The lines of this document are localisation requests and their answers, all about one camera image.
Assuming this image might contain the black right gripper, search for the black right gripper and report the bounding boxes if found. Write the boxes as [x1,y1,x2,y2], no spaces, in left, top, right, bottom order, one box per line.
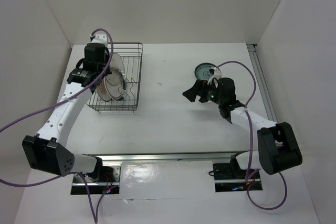
[182,79,224,105]

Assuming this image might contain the clear round plate stand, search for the clear round plate stand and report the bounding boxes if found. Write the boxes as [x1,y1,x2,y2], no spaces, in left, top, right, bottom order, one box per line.
[110,52,125,77]

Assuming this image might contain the small blue patterned plate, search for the small blue patterned plate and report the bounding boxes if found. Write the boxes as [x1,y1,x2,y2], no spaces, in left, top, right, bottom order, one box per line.
[194,62,215,81]

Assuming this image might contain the white plate green red rings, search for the white plate green red rings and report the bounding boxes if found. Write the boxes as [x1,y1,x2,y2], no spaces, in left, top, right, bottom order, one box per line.
[101,73,127,102]

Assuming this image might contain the white plate orange sunburst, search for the white plate orange sunburst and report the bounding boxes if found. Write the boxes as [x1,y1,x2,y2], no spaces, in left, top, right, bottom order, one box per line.
[96,81,111,102]

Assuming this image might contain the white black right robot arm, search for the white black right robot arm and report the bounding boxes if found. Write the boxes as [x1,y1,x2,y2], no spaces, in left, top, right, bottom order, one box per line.
[182,78,303,175]

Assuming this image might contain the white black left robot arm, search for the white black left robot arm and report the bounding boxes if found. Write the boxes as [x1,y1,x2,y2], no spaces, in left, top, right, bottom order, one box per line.
[22,42,109,182]

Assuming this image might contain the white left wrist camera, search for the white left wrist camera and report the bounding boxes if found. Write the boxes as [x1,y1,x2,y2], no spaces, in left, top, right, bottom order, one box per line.
[90,33,108,47]

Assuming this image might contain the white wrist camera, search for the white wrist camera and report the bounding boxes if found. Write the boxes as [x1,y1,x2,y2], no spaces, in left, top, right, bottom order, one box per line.
[90,33,108,47]
[207,67,222,85]

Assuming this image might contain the grey wire dish rack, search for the grey wire dish rack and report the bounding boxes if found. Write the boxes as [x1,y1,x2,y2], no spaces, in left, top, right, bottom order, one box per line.
[87,42,143,112]

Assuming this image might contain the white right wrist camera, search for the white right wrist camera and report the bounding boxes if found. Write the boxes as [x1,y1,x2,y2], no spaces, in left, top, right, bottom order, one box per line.
[207,67,222,85]

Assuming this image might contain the aluminium front rail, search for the aluminium front rail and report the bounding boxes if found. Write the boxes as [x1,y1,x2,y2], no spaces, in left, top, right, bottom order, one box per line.
[98,152,235,162]

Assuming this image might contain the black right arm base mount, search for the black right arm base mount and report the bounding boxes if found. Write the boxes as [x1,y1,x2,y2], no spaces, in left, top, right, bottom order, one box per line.
[208,163,263,193]

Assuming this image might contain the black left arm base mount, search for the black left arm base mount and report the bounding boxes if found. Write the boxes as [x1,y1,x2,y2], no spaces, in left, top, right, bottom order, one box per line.
[70,164,121,195]

